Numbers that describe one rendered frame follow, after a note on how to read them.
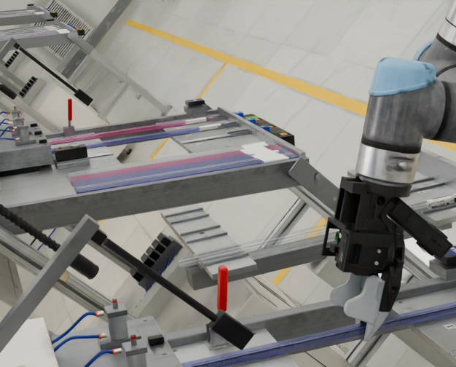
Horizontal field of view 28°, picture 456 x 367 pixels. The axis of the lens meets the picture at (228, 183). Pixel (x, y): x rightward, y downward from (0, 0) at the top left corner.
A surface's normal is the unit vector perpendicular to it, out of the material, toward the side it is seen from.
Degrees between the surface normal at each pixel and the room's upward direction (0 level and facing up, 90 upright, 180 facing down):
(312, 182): 90
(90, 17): 90
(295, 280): 0
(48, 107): 90
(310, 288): 0
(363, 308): 90
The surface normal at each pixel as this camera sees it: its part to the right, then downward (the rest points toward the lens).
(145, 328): -0.08, -0.96
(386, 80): -0.67, 0.00
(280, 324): 0.30, 0.24
